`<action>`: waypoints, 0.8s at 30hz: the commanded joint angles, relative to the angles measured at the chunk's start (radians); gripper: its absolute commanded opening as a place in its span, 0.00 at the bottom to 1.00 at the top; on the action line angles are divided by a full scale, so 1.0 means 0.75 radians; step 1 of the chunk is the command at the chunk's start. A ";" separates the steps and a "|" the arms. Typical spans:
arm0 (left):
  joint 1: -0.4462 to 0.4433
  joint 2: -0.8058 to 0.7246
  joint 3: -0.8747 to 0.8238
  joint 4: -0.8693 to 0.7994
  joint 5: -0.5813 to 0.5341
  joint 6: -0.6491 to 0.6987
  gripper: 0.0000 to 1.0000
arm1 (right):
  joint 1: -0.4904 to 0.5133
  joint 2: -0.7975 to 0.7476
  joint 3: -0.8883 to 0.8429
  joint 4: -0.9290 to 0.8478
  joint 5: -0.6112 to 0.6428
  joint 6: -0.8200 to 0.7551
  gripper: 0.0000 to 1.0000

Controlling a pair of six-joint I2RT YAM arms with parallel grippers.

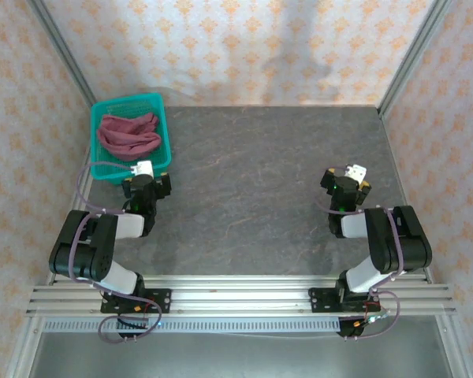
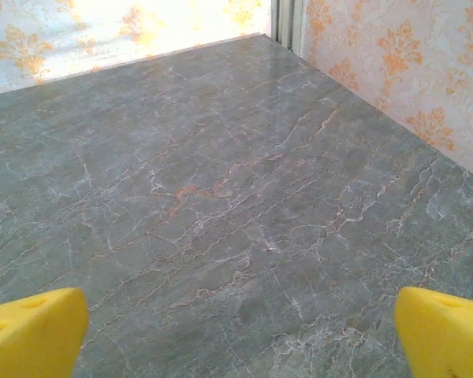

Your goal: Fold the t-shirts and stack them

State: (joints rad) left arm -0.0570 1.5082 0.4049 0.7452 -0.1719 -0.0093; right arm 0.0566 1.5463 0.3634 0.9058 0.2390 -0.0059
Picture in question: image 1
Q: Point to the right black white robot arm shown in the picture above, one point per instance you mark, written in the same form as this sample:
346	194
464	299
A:
410	244

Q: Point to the maroon t-shirt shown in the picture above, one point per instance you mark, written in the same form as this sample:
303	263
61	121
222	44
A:
126	138

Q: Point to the right aluminium side rail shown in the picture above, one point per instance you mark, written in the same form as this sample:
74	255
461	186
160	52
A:
402	165

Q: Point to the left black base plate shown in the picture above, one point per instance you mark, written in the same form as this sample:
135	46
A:
161	301

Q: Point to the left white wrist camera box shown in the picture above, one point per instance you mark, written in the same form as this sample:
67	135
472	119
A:
144	168

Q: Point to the right aluminium frame post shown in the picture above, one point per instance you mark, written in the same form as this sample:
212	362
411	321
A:
414	51

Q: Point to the aluminium mounting rail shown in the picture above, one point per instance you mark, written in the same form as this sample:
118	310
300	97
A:
240	297

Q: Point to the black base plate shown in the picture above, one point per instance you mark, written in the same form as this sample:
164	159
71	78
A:
161	301
319	300

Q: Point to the aluminium frame post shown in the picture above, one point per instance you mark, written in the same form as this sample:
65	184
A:
63	51
414	51

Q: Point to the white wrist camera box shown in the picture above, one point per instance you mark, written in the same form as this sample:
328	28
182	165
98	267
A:
144	168
356	171

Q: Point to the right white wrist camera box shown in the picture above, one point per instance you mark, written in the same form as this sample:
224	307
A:
356	171

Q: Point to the teal plastic basket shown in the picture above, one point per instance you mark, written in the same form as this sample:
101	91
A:
163	134

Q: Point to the left aluminium frame post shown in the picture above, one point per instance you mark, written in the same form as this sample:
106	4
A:
63	51

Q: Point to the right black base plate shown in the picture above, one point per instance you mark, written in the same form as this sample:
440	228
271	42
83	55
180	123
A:
319	300

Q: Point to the grey metal panel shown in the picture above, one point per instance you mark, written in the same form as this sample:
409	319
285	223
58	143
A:
236	356

